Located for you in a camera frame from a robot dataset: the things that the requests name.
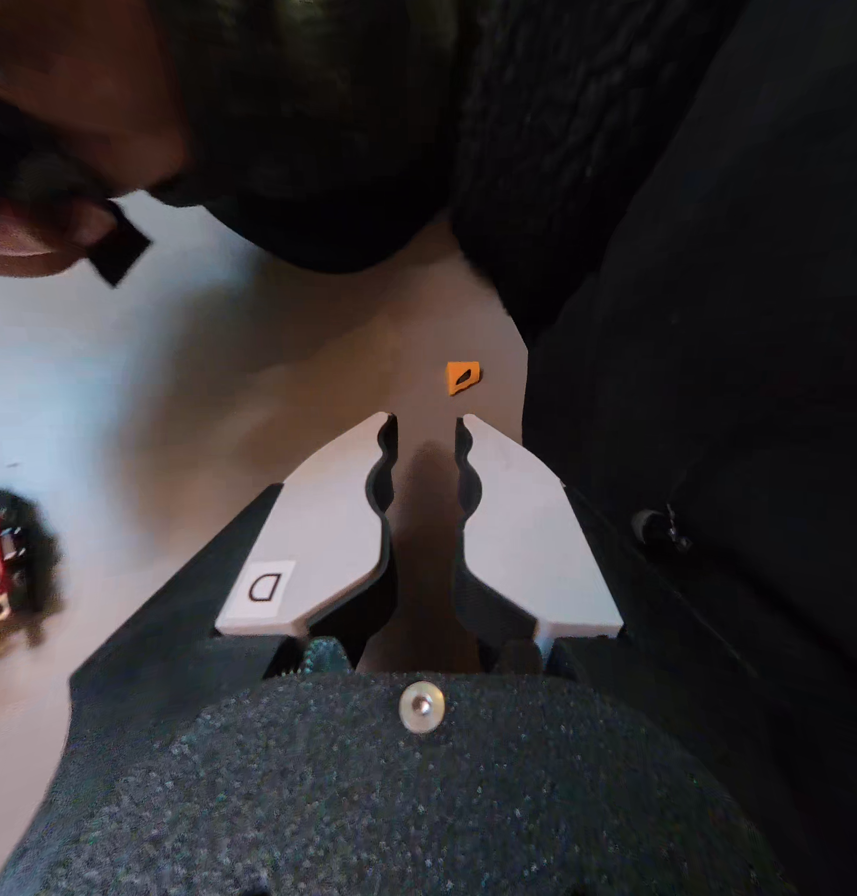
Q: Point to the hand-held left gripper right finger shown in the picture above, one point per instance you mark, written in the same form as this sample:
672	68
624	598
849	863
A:
533	546

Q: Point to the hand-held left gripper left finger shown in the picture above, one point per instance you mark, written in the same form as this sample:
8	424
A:
316	539

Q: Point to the orange stickered lego slope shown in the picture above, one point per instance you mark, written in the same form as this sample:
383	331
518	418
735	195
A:
463	378

